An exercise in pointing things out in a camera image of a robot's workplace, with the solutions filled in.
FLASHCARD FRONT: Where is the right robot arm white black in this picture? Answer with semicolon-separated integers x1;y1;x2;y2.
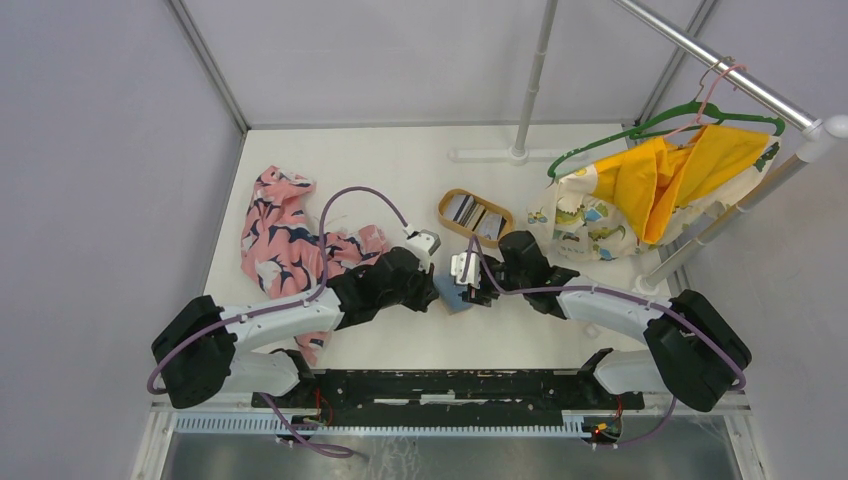
450;231;752;412

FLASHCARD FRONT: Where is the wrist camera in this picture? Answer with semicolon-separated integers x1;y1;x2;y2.
450;252;480;288
404;225;441;272

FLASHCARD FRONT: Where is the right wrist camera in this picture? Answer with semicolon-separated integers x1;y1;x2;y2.
450;252;480;288

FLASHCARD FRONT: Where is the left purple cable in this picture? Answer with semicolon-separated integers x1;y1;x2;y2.
146;186;415;460

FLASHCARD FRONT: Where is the green clothes hanger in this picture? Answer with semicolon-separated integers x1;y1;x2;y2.
547;100;787;180

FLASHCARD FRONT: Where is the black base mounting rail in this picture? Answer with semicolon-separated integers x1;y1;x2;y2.
274;369;645;427

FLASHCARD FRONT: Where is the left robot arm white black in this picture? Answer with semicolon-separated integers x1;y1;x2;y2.
148;247;438;409

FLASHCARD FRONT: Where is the oval wooden card tray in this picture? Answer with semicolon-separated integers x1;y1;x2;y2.
437;189;515;249

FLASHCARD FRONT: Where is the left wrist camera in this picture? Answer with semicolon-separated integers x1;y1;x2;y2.
404;225;441;272

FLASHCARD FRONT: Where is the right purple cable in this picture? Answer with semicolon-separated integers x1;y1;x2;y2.
463;235;749;450

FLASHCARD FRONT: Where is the white rack pole with base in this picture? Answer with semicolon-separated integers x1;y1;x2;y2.
447;0;559;166

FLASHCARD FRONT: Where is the pink clothes hanger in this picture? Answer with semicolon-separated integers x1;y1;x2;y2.
663;64;748;139

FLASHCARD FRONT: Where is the purple cable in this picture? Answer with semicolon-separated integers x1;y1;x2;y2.
146;186;415;460
463;235;749;450

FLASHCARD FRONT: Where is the pink patterned garment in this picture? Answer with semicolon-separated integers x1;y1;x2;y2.
239;165;391;367

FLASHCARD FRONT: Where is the yellow dinosaur print garment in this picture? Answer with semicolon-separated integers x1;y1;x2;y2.
526;125;781;261

